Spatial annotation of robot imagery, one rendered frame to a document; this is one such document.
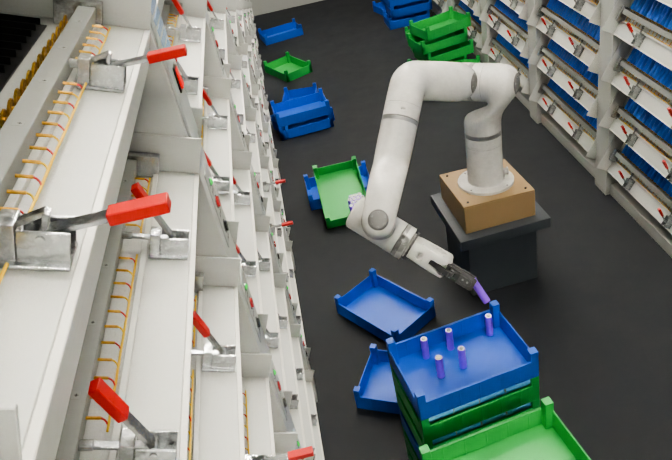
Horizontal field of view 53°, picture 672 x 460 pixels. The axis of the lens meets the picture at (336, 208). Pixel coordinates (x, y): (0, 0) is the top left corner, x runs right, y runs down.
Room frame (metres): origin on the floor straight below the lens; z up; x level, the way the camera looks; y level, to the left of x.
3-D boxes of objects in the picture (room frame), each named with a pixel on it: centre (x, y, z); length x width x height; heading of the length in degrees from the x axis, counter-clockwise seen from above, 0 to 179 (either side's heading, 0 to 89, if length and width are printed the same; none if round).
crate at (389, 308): (1.81, -0.09, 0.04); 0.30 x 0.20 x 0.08; 36
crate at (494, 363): (1.13, -0.21, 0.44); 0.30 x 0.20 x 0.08; 100
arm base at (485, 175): (1.94, -0.52, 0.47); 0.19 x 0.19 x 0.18
